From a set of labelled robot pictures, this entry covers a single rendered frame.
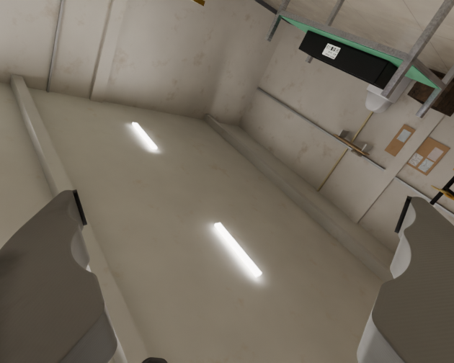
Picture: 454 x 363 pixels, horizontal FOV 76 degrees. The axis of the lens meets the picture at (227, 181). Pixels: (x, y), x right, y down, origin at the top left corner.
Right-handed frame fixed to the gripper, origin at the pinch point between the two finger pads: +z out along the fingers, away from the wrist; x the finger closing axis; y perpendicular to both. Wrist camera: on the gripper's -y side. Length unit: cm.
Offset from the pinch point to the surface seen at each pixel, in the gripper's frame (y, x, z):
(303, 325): 389, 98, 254
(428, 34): 1, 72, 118
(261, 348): 356, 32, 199
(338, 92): 209, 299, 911
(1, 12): -8, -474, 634
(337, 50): 12, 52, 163
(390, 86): 21, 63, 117
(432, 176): 350, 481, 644
